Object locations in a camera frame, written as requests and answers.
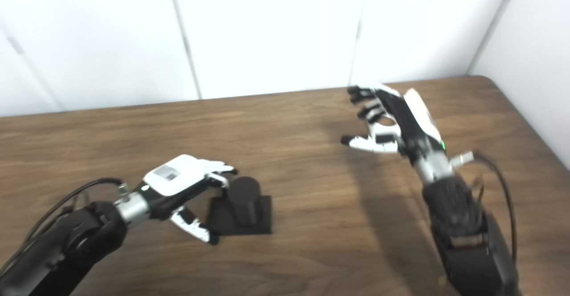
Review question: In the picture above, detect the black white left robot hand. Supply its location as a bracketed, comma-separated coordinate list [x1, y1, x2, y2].
[140, 154, 239, 245]

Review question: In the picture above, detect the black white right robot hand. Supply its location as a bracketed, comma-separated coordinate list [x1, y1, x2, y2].
[341, 84, 448, 165]

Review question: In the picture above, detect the black cylinder peg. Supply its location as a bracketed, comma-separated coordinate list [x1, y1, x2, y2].
[206, 176, 273, 236]

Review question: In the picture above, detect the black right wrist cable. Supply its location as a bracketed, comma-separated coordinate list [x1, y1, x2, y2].
[450, 151, 519, 265]

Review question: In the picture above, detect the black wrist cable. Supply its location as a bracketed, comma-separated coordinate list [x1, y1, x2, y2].
[450, 151, 519, 265]
[0, 178, 130, 279]

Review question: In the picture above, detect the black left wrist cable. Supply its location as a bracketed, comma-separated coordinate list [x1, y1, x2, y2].
[0, 178, 130, 279]

